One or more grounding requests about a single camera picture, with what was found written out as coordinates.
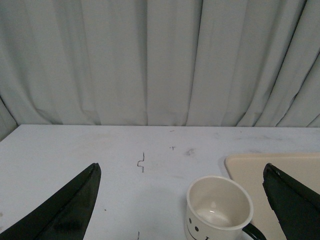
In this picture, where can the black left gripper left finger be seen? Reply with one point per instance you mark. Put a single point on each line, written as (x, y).
(63, 216)

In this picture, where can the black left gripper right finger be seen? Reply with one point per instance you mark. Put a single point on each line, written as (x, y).
(296, 206)

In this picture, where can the white smiley mug black handle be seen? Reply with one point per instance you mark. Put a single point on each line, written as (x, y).
(218, 208)

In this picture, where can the beige rectangular plastic tray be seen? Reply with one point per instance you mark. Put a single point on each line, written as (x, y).
(247, 170)

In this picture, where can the grey-white curtain backdrop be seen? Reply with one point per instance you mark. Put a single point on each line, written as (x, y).
(224, 63)

